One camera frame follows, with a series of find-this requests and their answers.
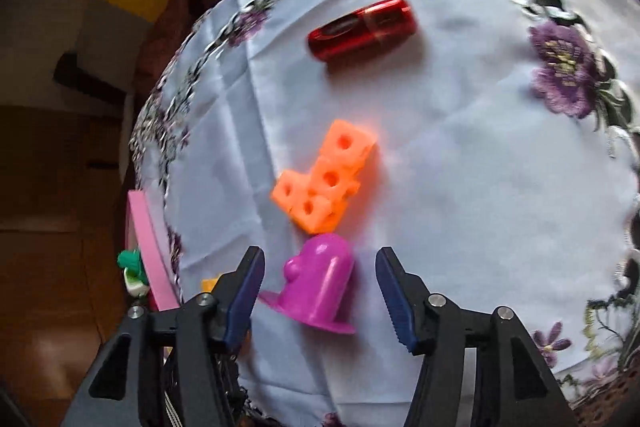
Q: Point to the black flat object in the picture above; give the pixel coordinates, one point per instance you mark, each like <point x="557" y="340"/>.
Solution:
<point x="87" y="77"/>

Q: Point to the orange holed block toy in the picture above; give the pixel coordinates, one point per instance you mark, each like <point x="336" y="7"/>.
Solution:
<point x="325" y="179"/>

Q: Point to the yellow toy piece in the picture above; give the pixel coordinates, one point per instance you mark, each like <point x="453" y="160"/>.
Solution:
<point x="211" y="284"/>

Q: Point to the magenta plastic mold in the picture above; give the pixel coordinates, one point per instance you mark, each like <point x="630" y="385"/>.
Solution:
<point x="315" y="287"/>

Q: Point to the pink-edged table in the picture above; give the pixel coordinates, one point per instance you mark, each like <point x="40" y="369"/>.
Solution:
<point x="150" y="247"/>

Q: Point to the white floral tablecloth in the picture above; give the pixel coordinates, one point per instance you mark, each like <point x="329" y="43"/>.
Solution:
<point x="475" y="182"/>

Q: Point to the red shiny capsule case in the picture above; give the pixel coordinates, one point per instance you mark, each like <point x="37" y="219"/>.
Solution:
<point x="362" y="31"/>

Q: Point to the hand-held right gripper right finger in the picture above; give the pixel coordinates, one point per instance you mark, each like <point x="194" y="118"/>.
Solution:
<point x="397" y="302"/>

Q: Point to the green and white bottle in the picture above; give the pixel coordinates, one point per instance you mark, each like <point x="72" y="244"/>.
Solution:
<point x="132" y="269"/>

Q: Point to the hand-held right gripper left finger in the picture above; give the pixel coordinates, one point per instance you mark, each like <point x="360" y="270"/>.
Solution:
<point x="245" y="297"/>

